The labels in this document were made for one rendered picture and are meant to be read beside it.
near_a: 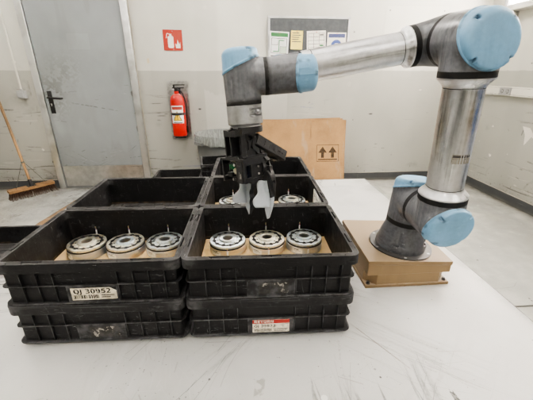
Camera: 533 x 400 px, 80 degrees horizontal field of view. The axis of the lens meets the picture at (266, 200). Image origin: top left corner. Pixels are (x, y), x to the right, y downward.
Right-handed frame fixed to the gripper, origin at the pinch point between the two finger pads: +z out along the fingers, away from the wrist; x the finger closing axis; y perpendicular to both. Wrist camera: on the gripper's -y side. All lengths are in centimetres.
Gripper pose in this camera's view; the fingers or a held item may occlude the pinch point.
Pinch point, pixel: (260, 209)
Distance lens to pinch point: 76.7
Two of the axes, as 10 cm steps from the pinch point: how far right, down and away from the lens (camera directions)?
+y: -6.7, 2.7, -6.9
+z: 0.8, 9.5, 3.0
